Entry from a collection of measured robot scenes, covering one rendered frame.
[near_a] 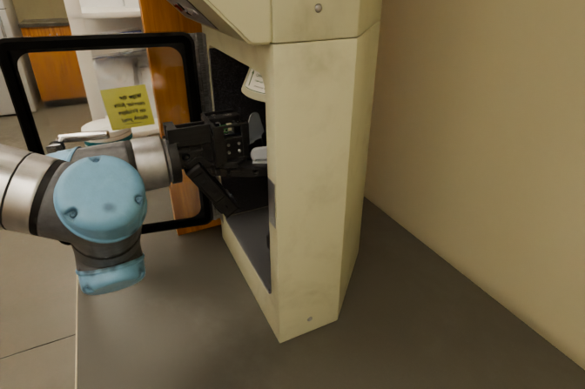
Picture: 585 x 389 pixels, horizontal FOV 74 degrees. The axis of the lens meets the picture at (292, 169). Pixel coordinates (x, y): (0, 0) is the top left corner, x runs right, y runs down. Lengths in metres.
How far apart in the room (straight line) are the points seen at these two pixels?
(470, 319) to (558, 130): 0.35
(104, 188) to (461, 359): 0.58
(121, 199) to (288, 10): 0.26
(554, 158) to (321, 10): 0.44
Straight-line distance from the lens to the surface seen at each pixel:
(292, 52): 0.46
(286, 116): 0.47
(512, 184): 0.78
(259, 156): 0.58
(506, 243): 0.83
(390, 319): 0.75
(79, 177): 0.39
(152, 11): 0.78
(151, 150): 0.56
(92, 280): 0.52
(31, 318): 2.36
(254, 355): 0.69
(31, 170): 0.42
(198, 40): 0.75
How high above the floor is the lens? 1.48
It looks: 27 degrees down
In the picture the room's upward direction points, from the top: straight up
